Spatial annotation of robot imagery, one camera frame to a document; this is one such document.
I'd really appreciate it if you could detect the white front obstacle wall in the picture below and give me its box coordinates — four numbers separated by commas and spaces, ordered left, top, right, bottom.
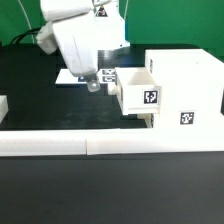
0, 128, 224, 157

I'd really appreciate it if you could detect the white thin cable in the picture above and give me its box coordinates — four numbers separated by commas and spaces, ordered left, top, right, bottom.
17, 0, 36, 45

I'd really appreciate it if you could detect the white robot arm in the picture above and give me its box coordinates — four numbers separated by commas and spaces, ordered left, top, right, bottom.
36, 0, 130, 92

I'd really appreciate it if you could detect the white drawer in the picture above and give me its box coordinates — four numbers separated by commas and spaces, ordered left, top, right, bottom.
107, 67, 161, 115
137, 114, 154, 128

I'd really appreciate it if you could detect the white obstacle wall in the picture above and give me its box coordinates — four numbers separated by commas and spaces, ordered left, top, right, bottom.
0, 95, 8, 124
0, 128, 224, 157

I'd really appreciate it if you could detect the white tag sheet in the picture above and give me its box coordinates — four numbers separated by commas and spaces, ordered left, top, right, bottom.
54, 68, 118, 86

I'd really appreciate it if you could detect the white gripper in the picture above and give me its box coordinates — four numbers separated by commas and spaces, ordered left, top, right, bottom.
36, 0, 100, 92

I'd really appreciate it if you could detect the white front drawer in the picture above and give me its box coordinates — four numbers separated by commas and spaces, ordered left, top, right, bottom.
137, 114, 154, 128

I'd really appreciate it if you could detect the white left obstacle wall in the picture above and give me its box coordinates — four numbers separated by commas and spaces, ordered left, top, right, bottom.
0, 95, 8, 124

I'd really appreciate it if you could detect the white drawer cabinet box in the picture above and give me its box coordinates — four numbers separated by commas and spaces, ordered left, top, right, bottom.
145, 49, 224, 128

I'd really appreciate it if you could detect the black cable bundle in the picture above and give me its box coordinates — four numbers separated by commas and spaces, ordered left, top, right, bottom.
9, 27, 43, 46

